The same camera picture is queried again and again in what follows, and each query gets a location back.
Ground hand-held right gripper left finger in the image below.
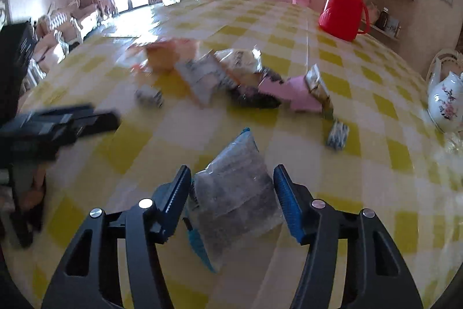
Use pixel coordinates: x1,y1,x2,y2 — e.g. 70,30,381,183
41,165,192,309

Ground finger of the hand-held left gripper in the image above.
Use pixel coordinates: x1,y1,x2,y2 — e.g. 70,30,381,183
25,105,95,124
51,109,122,151

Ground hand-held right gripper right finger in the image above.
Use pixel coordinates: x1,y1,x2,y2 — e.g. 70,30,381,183
273,164,424,309

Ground clear packet with blue ends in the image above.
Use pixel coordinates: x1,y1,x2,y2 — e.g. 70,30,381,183
183,127,284,273

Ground small grey candy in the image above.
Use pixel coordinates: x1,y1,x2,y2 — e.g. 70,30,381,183
135,85,164,109

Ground small blue white candy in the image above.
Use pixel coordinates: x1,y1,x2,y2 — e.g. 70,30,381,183
326,119,351,150

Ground brown bread packet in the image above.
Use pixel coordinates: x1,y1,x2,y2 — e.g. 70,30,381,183
126,37,199,74

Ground black snack packet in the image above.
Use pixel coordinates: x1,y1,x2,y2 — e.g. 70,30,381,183
228,75,284,110

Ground white packet with orange stripe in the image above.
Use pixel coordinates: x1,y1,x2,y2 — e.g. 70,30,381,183
175,54,232,107

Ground yellow green snack packet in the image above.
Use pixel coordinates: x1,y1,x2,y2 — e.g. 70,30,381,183
304,63,335,114

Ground person's left hand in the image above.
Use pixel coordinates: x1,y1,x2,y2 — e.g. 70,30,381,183
16,168,47,215

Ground white ornate armchair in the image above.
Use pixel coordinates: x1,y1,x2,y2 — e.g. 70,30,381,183
20,30,69,85

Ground yellow checked tablecloth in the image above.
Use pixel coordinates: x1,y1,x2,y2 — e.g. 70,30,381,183
18,0,463,309

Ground white ornate sofa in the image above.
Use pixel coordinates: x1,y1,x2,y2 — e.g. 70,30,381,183
34,0,102,52

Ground pink snack packet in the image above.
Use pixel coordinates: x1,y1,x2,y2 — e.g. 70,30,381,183
258,75,322,113

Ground clear crinkled snack packet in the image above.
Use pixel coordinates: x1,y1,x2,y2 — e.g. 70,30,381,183
213,46,264,85

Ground white floral teapot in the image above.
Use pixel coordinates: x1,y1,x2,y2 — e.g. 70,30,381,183
427,59,463,134

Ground red thermos jug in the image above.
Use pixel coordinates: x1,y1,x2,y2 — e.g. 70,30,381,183
318,0,371,42

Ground small printed box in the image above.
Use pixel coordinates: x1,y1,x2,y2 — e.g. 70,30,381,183
385,17,400,38

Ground white ornate chair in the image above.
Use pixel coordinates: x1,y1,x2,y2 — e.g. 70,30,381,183
425,48,463,85

